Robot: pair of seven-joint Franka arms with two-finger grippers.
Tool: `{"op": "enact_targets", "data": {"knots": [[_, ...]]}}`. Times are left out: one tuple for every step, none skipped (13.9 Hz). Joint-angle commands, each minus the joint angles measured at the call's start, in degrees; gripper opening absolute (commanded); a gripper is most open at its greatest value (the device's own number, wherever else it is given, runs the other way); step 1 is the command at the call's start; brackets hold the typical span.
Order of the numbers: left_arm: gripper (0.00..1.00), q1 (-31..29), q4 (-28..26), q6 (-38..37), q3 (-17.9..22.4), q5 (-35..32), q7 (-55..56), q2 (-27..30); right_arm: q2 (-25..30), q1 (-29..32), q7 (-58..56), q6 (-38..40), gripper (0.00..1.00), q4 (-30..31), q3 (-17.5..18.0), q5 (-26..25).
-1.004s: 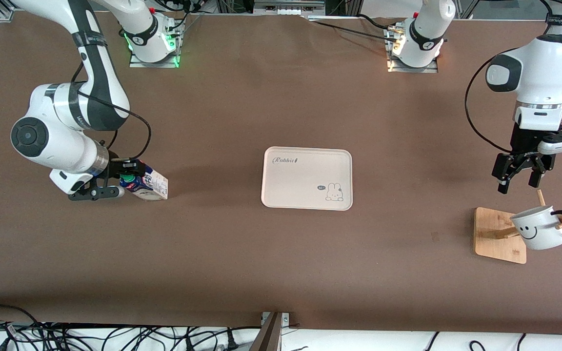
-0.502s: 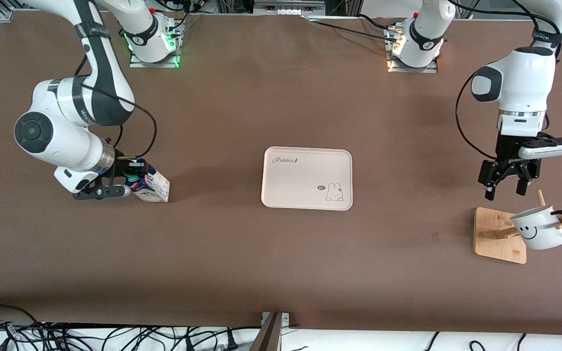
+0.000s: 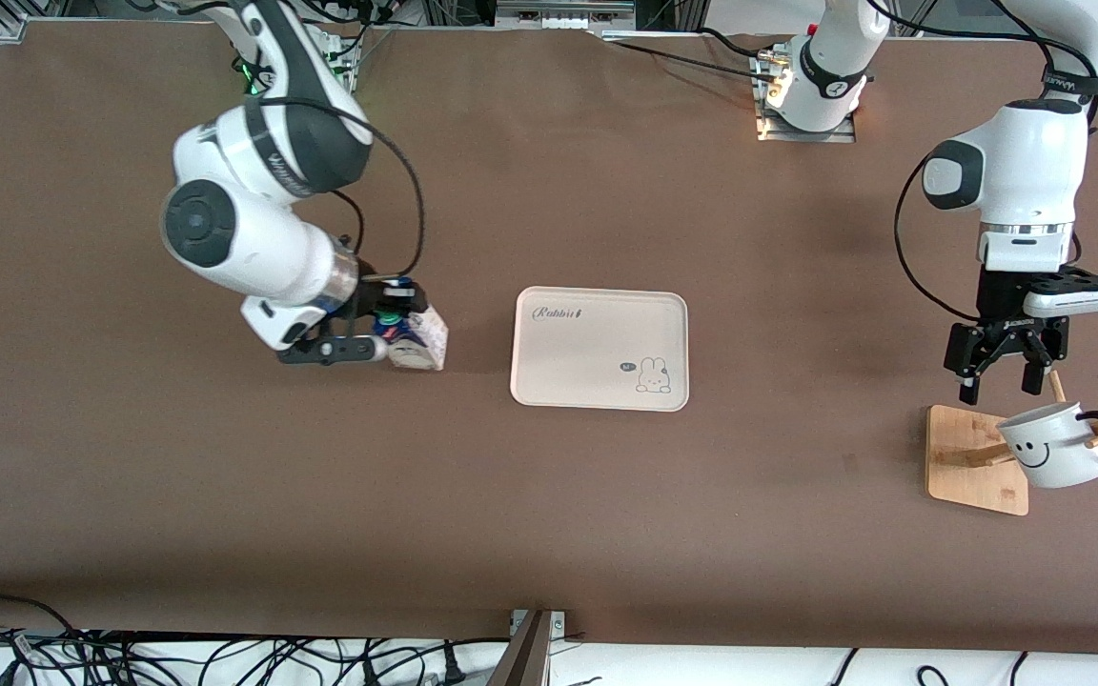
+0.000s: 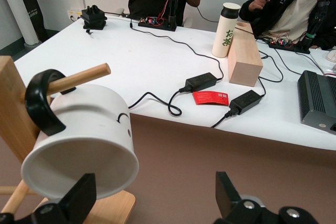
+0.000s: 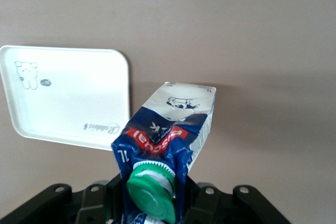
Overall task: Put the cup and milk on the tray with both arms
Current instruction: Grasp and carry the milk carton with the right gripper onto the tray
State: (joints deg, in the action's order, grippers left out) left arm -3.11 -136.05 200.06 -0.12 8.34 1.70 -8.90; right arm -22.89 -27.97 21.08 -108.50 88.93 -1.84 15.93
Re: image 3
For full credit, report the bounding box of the aluminium post with bracket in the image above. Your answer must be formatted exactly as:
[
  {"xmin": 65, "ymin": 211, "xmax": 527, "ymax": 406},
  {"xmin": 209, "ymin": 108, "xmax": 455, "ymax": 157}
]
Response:
[{"xmin": 487, "ymin": 608, "xmax": 569, "ymax": 686}]

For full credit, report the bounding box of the cream rabbit print tray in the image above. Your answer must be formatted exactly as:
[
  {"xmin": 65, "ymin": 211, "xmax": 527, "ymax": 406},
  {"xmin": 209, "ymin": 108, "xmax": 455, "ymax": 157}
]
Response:
[{"xmin": 509, "ymin": 286, "xmax": 691, "ymax": 413}]

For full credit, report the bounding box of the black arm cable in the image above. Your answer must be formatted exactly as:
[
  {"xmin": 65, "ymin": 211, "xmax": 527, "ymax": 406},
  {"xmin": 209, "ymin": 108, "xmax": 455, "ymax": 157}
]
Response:
[
  {"xmin": 263, "ymin": 95, "xmax": 427, "ymax": 283},
  {"xmin": 868, "ymin": 0, "xmax": 1098, "ymax": 323}
]

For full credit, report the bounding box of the wooden mug stand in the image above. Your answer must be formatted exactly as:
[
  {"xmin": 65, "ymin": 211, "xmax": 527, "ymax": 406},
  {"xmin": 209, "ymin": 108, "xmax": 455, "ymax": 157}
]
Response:
[{"xmin": 925, "ymin": 370, "xmax": 1098, "ymax": 517}]

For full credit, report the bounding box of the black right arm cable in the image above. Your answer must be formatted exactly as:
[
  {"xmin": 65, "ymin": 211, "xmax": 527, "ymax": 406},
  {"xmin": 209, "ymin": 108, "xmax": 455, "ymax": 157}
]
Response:
[{"xmin": 263, "ymin": 95, "xmax": 427, "ymax": 283}]

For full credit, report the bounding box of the brown table mat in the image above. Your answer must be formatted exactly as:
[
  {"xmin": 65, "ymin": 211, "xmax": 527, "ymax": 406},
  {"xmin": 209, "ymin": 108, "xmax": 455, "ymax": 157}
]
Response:
[{"xmin": 0, "ymin": 19, "xmax": 1098, "ymax": 658}]

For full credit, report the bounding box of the blue white milk carton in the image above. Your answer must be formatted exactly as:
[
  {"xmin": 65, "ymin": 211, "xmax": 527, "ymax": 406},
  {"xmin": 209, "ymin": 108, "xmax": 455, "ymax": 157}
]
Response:
[{"xmin": 373, "ymin": 281, "xmax": 450, "ymax": 373}]

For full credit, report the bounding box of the white smiley mug black handle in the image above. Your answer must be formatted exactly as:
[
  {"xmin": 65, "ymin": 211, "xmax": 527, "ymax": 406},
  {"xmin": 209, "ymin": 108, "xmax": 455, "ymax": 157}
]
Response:
[{"xmin": 997, "ymin": 400, "xmax": 1098, "ymax": 490}]

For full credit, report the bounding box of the white power strip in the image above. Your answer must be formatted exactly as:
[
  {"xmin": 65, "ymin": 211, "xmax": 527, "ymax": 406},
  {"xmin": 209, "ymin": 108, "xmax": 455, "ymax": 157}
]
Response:
[{"xmin": 495, "ymin": 0, "xmax": 638, "ymax": 31}]

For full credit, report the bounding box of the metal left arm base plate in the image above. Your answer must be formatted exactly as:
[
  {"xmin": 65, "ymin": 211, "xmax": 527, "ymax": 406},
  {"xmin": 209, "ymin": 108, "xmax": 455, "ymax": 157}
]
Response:
[{"xmin": 754, "ymin": 52, "xmax": 857, "ymax": 144}]

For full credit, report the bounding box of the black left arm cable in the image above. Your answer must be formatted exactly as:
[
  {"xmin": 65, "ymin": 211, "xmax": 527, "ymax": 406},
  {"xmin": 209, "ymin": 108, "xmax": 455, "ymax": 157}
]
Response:
[{"xmin": 868, "ymin": 0, "xmax": 1098, "ymax": 323}]

